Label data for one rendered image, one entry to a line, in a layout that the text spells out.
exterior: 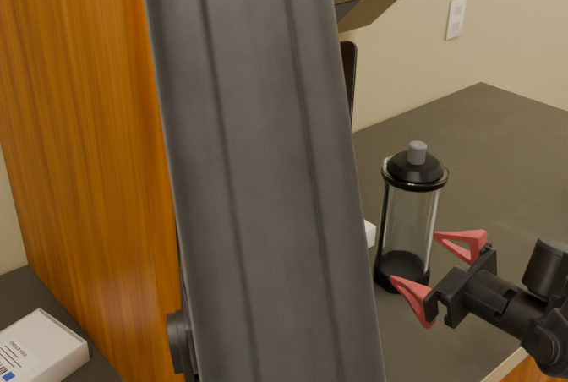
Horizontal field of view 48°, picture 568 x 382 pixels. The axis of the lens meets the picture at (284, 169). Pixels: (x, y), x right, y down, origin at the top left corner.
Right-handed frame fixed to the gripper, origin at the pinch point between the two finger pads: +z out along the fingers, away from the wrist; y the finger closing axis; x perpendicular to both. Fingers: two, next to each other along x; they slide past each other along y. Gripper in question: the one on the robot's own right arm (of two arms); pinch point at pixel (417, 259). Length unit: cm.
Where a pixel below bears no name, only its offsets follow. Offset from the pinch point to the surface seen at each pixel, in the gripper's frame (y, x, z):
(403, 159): -14.9, -1.2, 14.0
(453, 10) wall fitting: -91, 20, 60
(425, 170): -14.6, -1.1, 9.5
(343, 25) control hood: -7.4, -29.5, 13.8
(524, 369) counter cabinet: -15.9, 41.1, -6.8
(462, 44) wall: -96, 34, 61
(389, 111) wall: -62, 37, 62
